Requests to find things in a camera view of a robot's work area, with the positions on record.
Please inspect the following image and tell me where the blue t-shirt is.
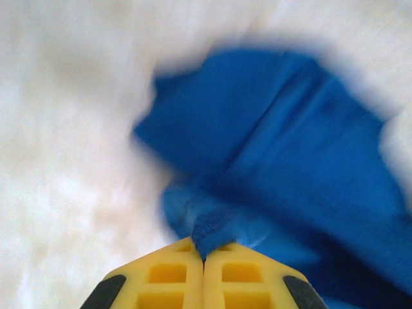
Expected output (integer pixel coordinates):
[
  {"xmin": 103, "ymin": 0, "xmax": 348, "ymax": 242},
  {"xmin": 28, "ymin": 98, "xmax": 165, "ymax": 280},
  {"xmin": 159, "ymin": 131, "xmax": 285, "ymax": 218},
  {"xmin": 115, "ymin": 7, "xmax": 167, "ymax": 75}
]
[{"xmin": 133, "ymin": 48, "xmax": 412, "ymax": 309}]

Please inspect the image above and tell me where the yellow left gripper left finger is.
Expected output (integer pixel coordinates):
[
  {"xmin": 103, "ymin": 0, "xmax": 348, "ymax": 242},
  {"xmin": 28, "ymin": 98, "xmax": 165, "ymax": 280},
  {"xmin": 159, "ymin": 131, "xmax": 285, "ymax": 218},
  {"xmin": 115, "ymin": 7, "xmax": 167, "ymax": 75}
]
[{"xmin": 80, "ymin": 237, "xmax": 205, "ymax": 309}]

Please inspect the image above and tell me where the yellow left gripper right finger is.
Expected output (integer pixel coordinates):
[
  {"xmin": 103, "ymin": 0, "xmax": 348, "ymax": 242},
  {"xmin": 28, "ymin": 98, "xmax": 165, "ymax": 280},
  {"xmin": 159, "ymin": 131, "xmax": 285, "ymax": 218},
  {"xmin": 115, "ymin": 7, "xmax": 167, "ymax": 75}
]
[{"xmin": 203, "ymin": 241, "xmax": 328, "ymax": 309}]

